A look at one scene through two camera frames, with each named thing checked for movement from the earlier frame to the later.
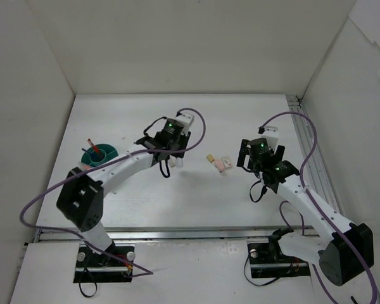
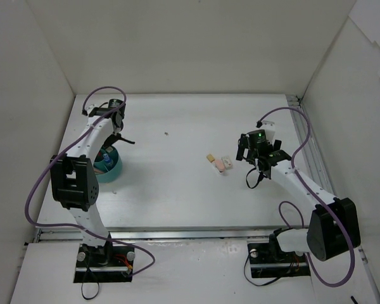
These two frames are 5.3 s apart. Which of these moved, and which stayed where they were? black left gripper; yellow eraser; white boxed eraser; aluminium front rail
Moved: black left gripper
Stayed: white boxed eraser; yellow eraser; aluminium front rail
